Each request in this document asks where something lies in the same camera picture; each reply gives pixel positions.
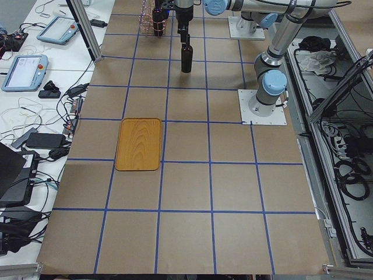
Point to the teach pendant near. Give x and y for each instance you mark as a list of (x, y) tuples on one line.
[(26, 73)]

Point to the teach pendant far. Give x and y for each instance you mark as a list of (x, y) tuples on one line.
[(59, 31)]

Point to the black power adapter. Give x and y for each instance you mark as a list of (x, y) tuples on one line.
[(44, 140)]

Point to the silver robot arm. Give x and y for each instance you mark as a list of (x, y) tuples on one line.
[(272, 81), (262, 6)]

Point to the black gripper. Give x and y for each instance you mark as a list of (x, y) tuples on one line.
[(183, 18)]

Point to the wooden tray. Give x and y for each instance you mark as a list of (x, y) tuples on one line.
[(138, 147)]

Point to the aluminium frame post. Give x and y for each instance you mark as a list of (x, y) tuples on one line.
[(80, 16)]

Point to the teach pendant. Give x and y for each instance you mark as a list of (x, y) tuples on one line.
[(59, 31), (26, 73)]

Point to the black laptop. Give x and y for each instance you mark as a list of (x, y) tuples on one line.
[(18, 169)]

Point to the copper wire wine basket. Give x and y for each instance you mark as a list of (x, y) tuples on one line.
[(145, 18)]

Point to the dark wine bottle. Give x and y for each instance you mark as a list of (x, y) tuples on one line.
[(158, 17), (186, 56)]

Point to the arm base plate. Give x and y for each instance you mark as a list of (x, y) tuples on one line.
[(241, 29), (255, 113)]

